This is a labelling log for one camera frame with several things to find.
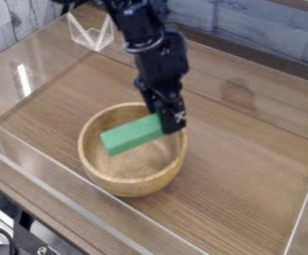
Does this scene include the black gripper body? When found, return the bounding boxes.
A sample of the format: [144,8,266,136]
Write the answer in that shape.
[135,31,189,100]

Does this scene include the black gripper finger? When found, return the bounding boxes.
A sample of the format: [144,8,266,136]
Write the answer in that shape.
[141,89,159,114]
[156,97,187,134]

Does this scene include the green rectangular block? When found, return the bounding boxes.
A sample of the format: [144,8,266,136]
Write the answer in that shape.
[101,114,164,155]

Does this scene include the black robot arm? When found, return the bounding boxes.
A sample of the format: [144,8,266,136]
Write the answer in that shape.
[89,0,189,134]

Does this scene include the wooden bowl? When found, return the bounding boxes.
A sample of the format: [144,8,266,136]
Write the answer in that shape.
[78,103,187,197]

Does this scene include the clear acrylic enclosure walls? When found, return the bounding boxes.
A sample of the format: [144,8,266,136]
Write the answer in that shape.
[0,9,308,255]

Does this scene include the black table leg bracket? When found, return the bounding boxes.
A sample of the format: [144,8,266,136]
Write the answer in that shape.
[14,210,73,255]

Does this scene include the black cable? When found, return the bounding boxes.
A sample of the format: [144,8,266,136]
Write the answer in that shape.
[0,226,21,255]

